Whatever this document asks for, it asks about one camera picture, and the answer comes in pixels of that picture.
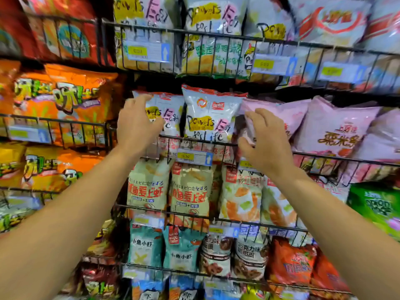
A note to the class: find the white pretzel snack packet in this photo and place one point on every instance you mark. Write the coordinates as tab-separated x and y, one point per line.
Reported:
216	256
250	260

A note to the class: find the white packet red print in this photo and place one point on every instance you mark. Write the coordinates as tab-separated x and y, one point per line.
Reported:
331	21
386	31

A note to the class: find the white snack packet yellow label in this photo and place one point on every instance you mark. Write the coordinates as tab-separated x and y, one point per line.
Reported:
214	18
209	118
170	110
143	15
268	24

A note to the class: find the red orange snack packet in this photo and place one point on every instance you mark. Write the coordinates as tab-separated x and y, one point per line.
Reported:
328	274
292	262

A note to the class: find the person's left thumb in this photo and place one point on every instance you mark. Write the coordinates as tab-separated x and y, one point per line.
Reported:
157	124

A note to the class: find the dark red snack packet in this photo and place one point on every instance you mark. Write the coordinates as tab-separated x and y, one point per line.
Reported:
101	284

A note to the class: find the person's right thumb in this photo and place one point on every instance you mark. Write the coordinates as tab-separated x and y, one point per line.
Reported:
245	146

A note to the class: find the blue snack packet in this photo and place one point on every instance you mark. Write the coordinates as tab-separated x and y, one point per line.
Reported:
222	293
186	290
147	292

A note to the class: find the teal snack packet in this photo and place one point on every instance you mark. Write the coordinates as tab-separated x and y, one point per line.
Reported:
182	249
145	246

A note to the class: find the brown snack packet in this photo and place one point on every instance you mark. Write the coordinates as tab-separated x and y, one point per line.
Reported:
101	240

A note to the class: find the white packet orange green print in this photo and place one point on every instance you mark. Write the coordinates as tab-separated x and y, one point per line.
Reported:
240	196
278	206

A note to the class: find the person's left forearm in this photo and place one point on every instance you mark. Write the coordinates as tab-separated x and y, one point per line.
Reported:
62	221

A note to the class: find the white green snack packet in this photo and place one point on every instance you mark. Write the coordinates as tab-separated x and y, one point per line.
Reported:
15	215

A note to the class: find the shelf price tag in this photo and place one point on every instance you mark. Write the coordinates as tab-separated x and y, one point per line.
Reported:
147	51
247	165
273	64
194	157
149	221
136	273
223	231
28	134
342	72

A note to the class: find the yellow orange snack packet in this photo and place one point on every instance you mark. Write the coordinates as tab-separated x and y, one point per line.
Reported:
53	170
11	165

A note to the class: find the person's left hand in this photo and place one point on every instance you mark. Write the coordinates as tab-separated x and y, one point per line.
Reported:
134	128

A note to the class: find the person's right forearm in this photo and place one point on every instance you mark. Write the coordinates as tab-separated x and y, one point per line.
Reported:
337	234

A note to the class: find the person's right hand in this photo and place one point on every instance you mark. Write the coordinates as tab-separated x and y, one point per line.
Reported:
272	146

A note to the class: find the beige shrimp snack packet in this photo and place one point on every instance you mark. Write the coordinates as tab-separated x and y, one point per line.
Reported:
148	187
192	193

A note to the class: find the orange packet teal circle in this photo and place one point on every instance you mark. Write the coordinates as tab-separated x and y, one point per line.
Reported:
68	31

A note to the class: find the pink snack packet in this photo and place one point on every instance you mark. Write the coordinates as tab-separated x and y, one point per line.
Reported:
290	114
378	143
334	134

